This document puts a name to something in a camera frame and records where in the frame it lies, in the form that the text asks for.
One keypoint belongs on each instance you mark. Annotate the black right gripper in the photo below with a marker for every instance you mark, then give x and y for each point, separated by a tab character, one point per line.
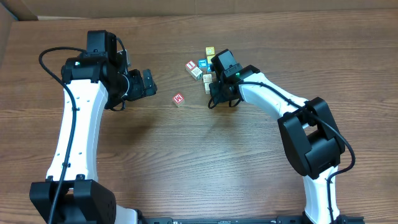
218	96

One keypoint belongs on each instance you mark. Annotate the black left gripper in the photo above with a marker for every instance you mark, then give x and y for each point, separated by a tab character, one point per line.
138	89

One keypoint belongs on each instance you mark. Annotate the red letter M block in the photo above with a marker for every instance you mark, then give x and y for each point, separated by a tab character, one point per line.
178	99

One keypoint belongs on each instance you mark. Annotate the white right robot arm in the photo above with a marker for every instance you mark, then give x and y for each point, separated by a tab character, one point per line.
311	140

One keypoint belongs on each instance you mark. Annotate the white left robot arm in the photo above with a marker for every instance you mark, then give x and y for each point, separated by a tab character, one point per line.
98	79

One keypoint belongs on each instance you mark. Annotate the wooden block green side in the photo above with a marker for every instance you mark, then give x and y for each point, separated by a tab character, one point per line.
207	78

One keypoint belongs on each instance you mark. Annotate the blue letter X block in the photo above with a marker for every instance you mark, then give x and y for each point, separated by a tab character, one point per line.
209	70

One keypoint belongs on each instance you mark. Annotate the wooden patterned picture block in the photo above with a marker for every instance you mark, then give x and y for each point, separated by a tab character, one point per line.
196	73

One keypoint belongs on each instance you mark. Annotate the blue letter L block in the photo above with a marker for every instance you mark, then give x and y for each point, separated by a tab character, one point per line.
202	64

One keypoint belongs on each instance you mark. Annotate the lower yellow block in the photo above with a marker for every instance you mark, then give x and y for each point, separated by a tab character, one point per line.
209	58

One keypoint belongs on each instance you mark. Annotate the yellow block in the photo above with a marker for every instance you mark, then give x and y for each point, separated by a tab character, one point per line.
210	51
209	58

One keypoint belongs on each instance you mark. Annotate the upper yellow block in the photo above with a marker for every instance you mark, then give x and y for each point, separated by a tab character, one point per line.
210	51

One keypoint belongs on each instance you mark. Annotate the red letter I block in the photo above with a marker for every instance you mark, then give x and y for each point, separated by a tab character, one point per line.
189	66

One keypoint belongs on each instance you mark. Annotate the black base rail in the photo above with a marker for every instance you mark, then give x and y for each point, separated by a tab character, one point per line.
296	219

